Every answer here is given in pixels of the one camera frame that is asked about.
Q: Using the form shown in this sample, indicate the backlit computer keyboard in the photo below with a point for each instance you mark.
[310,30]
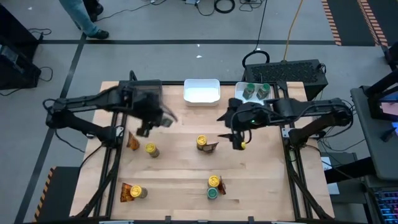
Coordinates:
[388,205]

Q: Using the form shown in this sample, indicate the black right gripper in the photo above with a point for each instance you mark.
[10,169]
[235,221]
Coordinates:
[248,113]

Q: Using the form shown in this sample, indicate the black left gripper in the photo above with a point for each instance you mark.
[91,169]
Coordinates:
[144,104]

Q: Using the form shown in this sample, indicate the yellow-lid seasoning can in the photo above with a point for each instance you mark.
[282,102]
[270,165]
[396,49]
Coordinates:
[136,191]
[151,148]
[213,181]
[201,140]

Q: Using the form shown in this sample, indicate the person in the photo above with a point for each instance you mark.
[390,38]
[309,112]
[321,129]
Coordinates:
[77,15]

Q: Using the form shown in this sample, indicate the grey translucent plastic bin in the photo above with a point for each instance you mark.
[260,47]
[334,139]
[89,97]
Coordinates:
[149,83]

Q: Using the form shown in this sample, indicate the black equipment cabinet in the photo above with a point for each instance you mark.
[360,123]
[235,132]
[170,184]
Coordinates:
[15,71]

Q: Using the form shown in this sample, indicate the black desk leg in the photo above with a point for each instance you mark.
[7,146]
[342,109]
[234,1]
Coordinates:
[348,171]

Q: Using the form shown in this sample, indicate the orange taco seasoning packet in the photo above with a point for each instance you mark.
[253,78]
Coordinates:
[125,193]
[133,142]
[211,147]
[222,186]

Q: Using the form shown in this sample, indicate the black aluminium table frame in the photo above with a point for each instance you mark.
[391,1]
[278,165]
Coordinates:
[174,83]

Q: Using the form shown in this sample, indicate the white plastic bin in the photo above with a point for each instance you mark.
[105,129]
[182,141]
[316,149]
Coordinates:
[239,90]
[202,93]

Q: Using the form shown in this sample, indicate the small black desk device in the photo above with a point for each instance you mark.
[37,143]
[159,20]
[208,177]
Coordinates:
[388,135]

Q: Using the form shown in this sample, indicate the monitor with pink screen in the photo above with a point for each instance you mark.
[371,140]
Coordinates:
[390,107]

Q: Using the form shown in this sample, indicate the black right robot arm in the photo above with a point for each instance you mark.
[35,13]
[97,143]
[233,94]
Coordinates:
[311,107]

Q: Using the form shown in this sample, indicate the white paper sheet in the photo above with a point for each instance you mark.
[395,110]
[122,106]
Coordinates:
[325,163]

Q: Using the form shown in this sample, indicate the grey desk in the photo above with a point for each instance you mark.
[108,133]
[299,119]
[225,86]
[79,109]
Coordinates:
[373,140]

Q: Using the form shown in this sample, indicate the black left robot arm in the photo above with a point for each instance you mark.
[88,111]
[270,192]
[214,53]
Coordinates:
[81,101]

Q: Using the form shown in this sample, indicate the black mat with orange stripes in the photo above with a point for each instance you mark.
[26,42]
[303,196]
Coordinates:
[62,193]
[348,21]

